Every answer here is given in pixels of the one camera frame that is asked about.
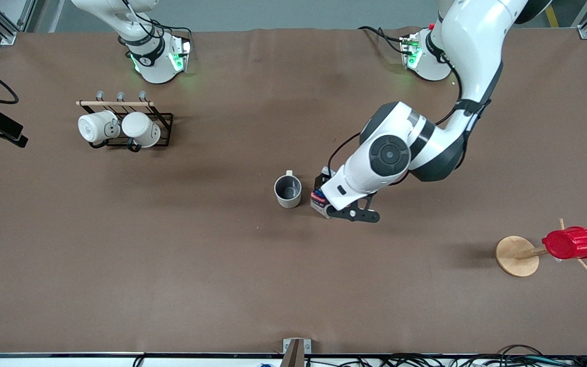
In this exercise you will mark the red plastic cup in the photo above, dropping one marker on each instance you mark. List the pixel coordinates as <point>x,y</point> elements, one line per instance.
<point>571,243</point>

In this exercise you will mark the grey mug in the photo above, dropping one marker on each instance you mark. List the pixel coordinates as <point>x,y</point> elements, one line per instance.
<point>288,201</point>

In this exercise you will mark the wooden mug tree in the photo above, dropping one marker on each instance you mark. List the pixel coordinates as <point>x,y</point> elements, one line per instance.
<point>515,257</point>

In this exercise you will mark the brown post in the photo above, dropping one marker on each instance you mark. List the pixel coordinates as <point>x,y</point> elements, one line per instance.
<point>293,357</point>

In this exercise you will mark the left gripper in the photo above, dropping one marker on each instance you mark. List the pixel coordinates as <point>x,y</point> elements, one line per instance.
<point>320,182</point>

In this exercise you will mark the white ceramic mug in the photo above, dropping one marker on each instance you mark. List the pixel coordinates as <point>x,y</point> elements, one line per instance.
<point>140,128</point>
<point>95,127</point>

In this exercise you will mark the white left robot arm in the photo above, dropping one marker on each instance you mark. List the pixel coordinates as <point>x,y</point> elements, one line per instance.
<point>472,46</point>

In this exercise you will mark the blue white milk carton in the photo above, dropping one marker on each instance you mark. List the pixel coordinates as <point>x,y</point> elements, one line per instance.
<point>318,200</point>

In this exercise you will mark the metal table edge bracket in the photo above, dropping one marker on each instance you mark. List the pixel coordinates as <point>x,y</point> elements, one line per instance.
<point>308,345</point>

